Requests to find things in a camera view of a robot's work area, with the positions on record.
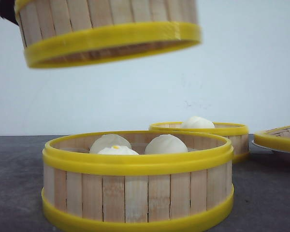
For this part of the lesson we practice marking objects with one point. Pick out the white bun with yellow dot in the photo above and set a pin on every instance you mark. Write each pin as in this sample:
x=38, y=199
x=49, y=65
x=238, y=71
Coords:
x=117, y=150

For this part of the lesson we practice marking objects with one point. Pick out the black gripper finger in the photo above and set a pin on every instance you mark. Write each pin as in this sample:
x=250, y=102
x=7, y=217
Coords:
x=7, y=10

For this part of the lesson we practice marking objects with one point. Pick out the white bun front right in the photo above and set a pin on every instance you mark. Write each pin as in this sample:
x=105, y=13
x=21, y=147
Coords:
x=165, y=144

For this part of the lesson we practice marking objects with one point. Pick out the white bun back right basket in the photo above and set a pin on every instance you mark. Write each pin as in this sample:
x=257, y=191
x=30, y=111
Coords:
x=196, y=122

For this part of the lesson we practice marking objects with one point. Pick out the bamboo steamer basket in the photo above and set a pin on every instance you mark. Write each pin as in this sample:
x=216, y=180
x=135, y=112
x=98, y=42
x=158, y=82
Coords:
x=237, y=133
x=182, y=192
x=67, y=33

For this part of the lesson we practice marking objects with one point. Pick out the white bun behind left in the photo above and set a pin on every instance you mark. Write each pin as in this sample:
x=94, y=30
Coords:
x=108, y=141

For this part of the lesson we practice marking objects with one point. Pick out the white plate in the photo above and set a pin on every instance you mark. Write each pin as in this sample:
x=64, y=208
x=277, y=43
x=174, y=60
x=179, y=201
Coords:
x=283, y=155

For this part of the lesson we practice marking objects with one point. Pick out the bamboo steamer lid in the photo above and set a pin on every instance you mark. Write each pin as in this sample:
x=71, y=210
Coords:
x=274, y=139

